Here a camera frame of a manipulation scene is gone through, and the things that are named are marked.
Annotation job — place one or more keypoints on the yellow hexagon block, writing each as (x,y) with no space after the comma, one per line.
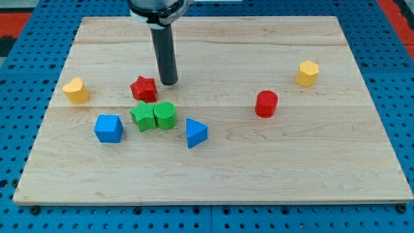
(307,73)

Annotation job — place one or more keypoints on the blue cube block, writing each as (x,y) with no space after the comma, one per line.
(108,128)

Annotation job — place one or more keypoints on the blue triangle block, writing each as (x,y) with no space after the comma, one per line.
(196,132)

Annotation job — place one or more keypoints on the wooden board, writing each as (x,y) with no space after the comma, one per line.
(325,144)

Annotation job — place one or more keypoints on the red star block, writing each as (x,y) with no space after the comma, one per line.
(144,89)

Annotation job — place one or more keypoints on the green star block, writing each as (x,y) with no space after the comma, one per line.
(143,116)

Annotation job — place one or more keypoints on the red cylinder block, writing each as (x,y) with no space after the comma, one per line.
(266,103)

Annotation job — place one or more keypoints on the green cylinder block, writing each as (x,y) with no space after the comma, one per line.
(165,115)

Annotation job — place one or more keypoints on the yellow heart block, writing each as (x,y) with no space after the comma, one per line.
(75,91)

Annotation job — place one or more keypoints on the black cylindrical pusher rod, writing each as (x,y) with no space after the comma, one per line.
(165,54)

